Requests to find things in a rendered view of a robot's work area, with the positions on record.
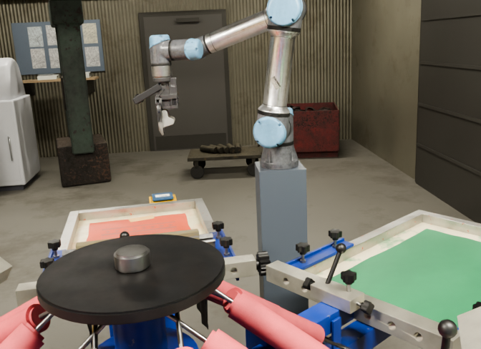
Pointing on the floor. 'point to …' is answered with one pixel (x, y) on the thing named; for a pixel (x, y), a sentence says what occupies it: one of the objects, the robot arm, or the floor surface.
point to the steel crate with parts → (316, 129)
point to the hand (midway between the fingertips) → (161, 131)
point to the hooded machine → (16, 131)
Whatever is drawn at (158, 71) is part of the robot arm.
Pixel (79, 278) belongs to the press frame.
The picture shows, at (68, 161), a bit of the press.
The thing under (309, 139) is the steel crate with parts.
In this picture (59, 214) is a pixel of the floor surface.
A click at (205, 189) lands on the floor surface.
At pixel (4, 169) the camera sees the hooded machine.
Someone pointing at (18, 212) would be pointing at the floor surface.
